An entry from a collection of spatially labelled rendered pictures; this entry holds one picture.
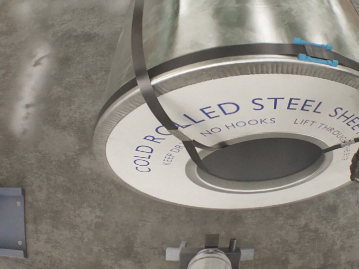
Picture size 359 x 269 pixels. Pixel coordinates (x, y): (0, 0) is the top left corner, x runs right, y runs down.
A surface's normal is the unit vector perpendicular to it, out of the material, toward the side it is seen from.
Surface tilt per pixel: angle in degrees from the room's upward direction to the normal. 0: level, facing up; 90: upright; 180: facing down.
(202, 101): 90
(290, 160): 47
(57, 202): 0
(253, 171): 3
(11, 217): 0
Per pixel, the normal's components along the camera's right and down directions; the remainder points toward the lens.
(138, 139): -0.06, 0.88
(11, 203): 0.02, -0.47
